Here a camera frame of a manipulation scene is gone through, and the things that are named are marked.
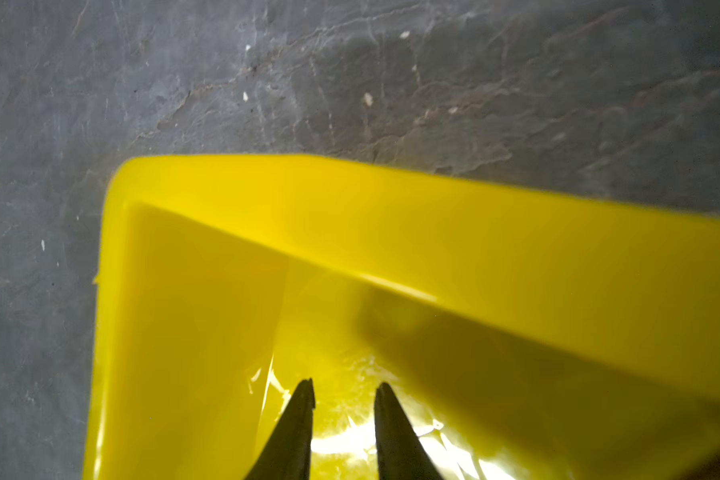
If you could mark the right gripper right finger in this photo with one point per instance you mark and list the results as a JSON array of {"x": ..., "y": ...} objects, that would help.
[{"x": 400, "y": 454}]

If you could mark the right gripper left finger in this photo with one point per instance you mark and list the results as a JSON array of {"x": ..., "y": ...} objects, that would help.
[{"x": 287, "y": 453}]

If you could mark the yellow plastic bin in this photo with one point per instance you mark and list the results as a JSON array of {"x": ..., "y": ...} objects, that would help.
[{"x": 526, "y": 334}]

